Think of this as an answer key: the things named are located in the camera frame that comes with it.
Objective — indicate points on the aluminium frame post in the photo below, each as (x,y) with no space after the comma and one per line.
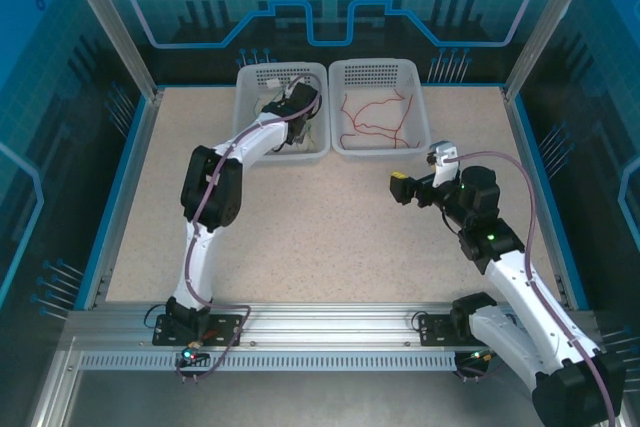
(115,32)
(550,22)

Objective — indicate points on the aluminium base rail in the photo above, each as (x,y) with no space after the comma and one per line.
(325,322)

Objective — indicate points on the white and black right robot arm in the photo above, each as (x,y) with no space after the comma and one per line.
(520,287)

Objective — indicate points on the white paper label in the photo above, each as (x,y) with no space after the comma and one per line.
(272,83)

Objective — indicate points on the white perforated basket with labels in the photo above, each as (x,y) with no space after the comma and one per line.
(250,77)

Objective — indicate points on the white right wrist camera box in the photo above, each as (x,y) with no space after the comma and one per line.
(444,153)

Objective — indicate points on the plain white perforated plastic basket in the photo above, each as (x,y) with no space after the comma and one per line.
(380,69)

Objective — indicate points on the small lit connector board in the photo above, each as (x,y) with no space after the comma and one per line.
(482,356)
(189,356)

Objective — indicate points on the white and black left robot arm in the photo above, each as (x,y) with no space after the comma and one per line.
(197,257)

